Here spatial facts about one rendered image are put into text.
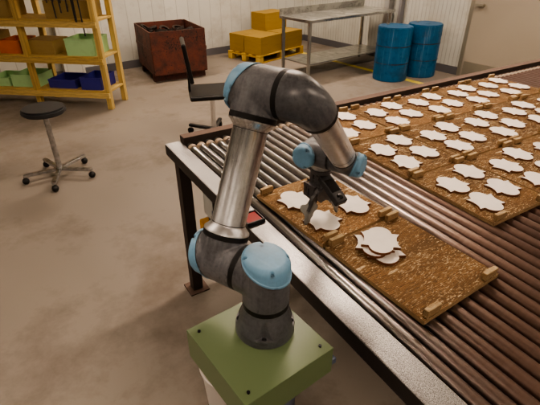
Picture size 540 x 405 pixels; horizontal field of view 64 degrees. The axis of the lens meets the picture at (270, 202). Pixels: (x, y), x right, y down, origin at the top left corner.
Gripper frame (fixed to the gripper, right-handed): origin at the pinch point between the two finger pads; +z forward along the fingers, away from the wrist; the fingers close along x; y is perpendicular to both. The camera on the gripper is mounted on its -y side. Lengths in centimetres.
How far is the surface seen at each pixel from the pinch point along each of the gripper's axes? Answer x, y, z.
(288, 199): 1.6, 18.3, -0.5
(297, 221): 7.1, 5.5, 0.9
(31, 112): 58, 287, 26
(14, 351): 113, 104, 93
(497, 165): -93, -11, 0
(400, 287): 3.7, -39.8, 1.5
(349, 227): -5.7, -8.5, 1.0
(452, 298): -5, -51, 2
